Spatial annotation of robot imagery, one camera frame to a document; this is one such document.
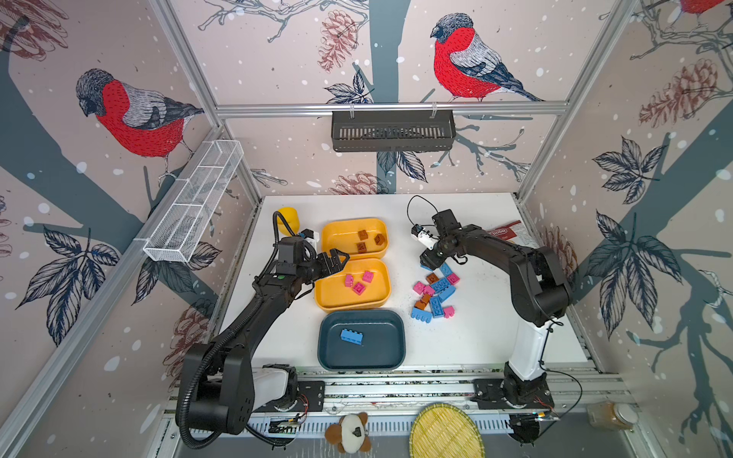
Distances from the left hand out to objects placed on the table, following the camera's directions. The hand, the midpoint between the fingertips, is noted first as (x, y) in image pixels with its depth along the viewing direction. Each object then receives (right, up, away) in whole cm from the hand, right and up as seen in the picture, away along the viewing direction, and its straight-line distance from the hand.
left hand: (343, 254), depth 84 cm
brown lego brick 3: (+11, +4, +19) cm, 23 cm away
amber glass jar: (+64, -34, -21) cm, 76 cm away
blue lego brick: (+32, -12, +10) cm, 35 cm away
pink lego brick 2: (+4, -12, +8) cm, 15 cm away
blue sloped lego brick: (+35, -7, +13) cm, 38 cm away
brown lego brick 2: (+5, 0, +19) cm, 20 cm away
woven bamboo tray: (+26, -41, -16) cm, 52 cm away
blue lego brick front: (+24, -19, +2) cm, 30 cm away
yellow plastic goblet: (-20, +11, +13) cm, 26 cm away
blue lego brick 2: (+29, -17, +4) cm, 34 cm away
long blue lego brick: (+3, -24, -3) cm, 24 cm away
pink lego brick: (+1, -10, +10) cm, 14 cm away
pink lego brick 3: (+36, -10, +11) cm, 39 cm away
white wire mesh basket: (-42, +15, -7) cm, 45 cm away
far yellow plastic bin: (+3, +4, +23) cm, 23 cm away
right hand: (+29, -1, +15) cm, 33 cm away
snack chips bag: (+58, +6, +19) cm, 61 cm away
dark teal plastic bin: (+12, -27, -2) cm, 30 cm away
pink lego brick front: (+33, -18, +3) cm, 38 cm away
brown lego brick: (+5, +5, +22) cm, 24 cm away
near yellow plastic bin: (+5, -11, +10) cm, 16 cm away
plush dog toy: (+4, -40, -19) cm, 44 cm away
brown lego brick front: (+24, -16, +4) cm, 29 cm away
